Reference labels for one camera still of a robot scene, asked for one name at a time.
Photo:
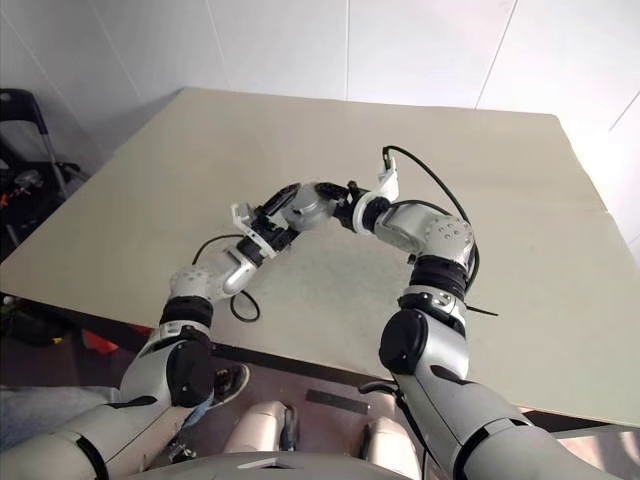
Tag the black cart with metal frame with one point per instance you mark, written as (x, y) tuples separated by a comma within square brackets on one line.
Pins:
[(25, 150)]

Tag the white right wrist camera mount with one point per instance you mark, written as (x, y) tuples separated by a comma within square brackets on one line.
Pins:
[(390, 182)]

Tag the beige right robot leg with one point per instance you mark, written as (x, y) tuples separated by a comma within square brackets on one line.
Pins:
[(387, 445)]

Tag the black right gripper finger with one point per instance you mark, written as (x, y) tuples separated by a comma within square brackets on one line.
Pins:
[(344, 222), (331, 190)]

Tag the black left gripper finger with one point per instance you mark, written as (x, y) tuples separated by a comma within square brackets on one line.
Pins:
[(291, 236), (281, 201)]

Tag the black bag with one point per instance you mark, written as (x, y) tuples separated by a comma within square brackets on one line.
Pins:
[(27, 322)]

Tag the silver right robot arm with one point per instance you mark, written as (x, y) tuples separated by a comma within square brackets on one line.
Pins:
[(425, 230)]

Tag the orange cloth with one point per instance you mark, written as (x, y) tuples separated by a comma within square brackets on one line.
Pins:
[(100, 342)]

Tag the dark sneaker with white sole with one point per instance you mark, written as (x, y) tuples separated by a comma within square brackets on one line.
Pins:
[(232, 382)]

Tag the silver motor housing copper windings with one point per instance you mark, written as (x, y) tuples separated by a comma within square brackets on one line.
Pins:
[(310, 207)]

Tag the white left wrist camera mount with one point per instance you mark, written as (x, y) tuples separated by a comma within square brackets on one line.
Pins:
[(242, 215)]

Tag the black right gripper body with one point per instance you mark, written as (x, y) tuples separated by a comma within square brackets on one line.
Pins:
[(350, 202)]

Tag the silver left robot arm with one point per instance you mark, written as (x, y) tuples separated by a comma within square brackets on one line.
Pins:
[(240, 274)]

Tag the black strip on floor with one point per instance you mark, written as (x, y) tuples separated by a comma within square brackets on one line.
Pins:
[(337, 401)]

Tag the silver robot torso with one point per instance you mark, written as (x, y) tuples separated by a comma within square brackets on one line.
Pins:
[(280, 467)]

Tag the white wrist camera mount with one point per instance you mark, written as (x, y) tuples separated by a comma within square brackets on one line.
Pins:
[(390, 182), (242, 215)]

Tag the beige left robot leg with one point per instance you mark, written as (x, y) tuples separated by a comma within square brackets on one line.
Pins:
[(260, 430)]

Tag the beige robot leg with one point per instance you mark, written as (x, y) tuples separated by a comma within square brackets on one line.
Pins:
[(387, 445), (260, 430)]

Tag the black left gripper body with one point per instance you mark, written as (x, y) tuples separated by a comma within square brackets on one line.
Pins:
[(270, 231)]

